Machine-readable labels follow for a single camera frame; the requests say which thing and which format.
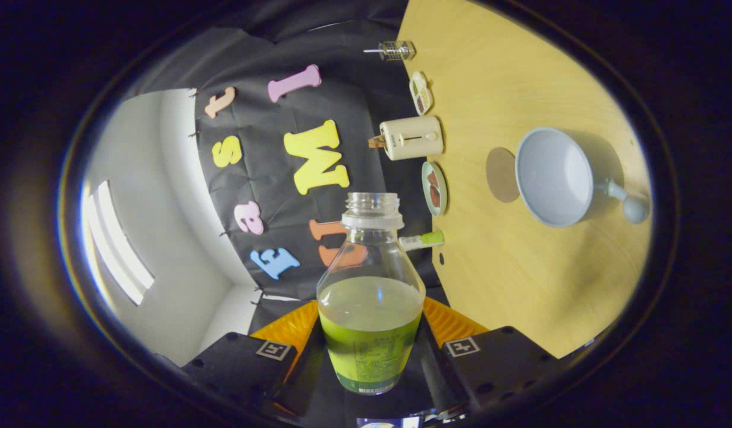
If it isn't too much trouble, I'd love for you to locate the pale green plate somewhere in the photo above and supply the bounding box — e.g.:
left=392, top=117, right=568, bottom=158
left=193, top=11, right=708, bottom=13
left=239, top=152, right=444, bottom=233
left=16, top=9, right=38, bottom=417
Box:
left=421, top=161, right=448, bottom=217

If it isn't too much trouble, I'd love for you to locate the clear glass tumbler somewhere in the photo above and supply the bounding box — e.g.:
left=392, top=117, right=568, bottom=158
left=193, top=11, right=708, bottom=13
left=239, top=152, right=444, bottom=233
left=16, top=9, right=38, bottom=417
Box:
left=379, top=40, right=416, bottom=62

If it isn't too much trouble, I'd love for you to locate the wooden table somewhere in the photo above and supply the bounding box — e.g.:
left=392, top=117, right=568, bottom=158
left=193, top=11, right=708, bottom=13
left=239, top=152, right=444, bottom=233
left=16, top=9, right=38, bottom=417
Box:
left=397, top=0, right=653, bottom=359

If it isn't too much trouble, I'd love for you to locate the cream toaster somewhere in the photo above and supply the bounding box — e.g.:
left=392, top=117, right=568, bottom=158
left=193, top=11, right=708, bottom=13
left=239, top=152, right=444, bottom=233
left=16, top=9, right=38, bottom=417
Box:
left=379, top=115, right=444, bottom=161

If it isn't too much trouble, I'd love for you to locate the white divided tray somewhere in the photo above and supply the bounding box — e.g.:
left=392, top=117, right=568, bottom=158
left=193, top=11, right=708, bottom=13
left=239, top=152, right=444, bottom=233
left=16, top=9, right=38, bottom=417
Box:
left=409, top=71, right=433, bottom=116

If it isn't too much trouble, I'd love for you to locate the clear green label juice bottle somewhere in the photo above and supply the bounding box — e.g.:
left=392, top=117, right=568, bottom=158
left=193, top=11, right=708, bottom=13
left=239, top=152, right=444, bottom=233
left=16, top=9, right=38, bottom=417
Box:
left=316, top=191, right=427, bottom=395

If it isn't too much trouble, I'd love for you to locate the light blue cup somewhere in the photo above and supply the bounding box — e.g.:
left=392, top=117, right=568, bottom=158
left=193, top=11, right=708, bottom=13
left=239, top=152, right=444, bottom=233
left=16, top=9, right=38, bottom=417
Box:
left=514, top=127, right=651, bottom=228

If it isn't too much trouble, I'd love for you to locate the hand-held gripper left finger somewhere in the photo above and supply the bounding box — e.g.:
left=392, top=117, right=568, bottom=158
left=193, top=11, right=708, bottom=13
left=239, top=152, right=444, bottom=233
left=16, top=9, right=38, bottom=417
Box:
left=181, top=299, right=337, bottom=417

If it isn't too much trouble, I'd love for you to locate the ceiling light panel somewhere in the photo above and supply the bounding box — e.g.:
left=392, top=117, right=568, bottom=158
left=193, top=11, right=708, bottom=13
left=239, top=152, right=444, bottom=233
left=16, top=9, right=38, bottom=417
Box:
left=83, top=180, right=156, bottom=307

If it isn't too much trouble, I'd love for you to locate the round brown coaster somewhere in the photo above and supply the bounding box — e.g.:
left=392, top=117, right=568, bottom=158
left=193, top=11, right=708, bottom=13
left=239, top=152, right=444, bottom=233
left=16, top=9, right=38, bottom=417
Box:
left=485, top=147, right=521, bottom=204

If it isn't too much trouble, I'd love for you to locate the tall white green bottle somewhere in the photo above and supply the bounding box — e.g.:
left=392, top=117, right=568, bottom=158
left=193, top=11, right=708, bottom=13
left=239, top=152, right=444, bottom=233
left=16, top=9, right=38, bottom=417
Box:
left=398, top=231, right=445, bottom=252

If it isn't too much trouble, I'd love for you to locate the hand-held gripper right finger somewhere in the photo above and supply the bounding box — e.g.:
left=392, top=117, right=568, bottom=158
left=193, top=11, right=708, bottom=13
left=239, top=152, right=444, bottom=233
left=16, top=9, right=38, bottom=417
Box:
left=410, top=296, right=563, bottom=414

